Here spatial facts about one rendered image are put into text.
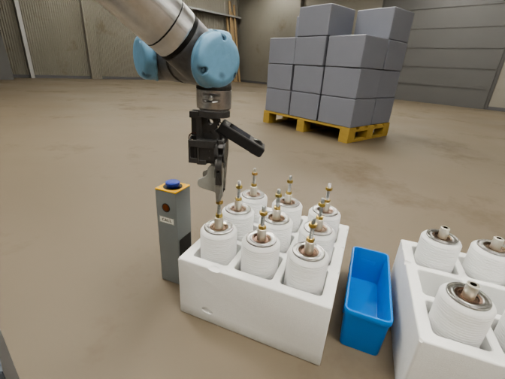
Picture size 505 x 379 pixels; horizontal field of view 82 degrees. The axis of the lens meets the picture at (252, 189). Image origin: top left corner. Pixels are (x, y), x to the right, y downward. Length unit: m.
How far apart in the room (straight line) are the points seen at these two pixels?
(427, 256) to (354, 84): 2.25
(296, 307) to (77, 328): 0.56
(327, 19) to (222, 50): 2.80
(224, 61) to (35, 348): 0.78
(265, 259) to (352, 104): 2.41
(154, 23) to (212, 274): 0.54
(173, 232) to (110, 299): 0.26
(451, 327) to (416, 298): 0.10
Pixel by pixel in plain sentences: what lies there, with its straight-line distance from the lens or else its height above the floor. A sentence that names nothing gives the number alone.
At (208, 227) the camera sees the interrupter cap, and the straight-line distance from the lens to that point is 0.76.
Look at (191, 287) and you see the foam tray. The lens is 0.81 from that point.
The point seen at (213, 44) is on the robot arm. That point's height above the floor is 0.66.
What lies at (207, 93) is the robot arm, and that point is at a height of 0.58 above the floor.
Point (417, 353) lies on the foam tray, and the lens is 0.72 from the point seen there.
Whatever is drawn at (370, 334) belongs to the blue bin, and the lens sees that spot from 0.83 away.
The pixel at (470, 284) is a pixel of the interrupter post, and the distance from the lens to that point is 0.71.
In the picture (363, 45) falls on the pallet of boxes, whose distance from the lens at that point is 2.95.
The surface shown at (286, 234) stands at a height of 0.22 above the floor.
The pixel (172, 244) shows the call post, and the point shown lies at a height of 0.14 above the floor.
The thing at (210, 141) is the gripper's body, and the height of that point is 0.48.
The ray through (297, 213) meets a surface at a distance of 0.90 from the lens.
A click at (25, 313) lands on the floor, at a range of 1.03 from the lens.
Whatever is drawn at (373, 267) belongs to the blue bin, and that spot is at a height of 0.06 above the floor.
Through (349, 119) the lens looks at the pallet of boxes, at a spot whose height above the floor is 0.23.
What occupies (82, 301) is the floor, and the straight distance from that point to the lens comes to 1.00.
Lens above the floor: 0.64
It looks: 23 degrees down
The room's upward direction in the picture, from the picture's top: 4 degrees clockwise
